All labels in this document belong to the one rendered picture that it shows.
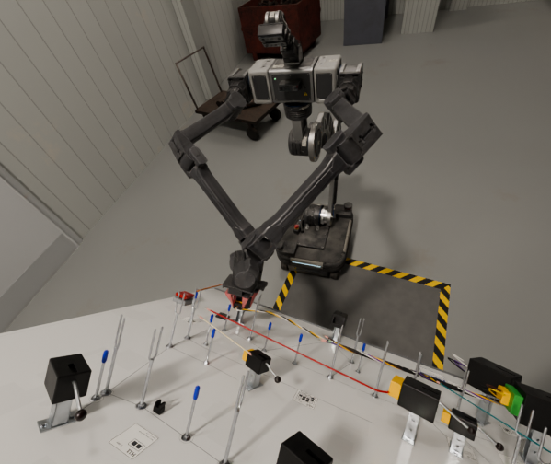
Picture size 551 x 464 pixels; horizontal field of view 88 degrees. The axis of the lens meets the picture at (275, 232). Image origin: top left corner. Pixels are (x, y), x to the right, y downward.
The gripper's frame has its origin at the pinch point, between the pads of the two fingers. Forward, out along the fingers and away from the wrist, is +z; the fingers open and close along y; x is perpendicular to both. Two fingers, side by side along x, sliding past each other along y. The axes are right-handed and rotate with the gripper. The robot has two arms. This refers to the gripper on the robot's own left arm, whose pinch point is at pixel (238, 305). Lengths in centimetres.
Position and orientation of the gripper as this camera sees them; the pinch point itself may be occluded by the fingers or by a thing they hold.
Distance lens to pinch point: 97.9
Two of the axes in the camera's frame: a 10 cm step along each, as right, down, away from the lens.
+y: 9.6, 2.2, -1.8
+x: 2.6, -3.9, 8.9
